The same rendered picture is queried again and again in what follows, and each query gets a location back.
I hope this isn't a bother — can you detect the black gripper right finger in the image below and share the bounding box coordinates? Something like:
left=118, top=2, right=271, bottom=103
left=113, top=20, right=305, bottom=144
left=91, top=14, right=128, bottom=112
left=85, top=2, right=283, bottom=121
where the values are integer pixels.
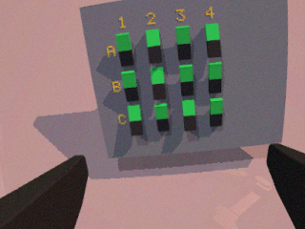
left=266, top=144, right=305, bottom=229

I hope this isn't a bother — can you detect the grey switch panel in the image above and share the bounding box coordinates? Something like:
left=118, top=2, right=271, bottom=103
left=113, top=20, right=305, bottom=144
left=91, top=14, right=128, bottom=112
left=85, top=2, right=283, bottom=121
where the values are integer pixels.
left=79, top=0, right=289, bottom=159

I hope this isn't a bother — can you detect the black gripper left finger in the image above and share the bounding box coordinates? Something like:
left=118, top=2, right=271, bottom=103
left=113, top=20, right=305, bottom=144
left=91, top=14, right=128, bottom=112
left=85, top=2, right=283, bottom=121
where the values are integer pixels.
left=0, top=156, right=89, bottom=229

